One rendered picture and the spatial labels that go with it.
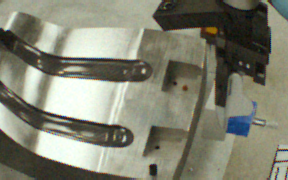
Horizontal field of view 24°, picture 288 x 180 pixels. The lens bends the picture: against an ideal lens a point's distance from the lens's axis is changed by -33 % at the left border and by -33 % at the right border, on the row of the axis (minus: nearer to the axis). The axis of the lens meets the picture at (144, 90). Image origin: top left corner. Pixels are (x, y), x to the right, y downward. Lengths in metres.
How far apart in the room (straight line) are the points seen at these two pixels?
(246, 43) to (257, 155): 1.31
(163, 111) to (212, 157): 0.12
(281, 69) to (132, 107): 1.41
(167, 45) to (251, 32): 0.30
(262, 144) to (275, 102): 0.19
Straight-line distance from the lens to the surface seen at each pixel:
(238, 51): 0.95
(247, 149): 2.25
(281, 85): 2.45
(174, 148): 1.13
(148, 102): 1.15
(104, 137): 1.12
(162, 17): 0.98
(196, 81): 1.20
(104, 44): 1.23
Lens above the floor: 1.73
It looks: 46 degrees down
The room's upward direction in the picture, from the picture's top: 1 degrees counter-clockwise
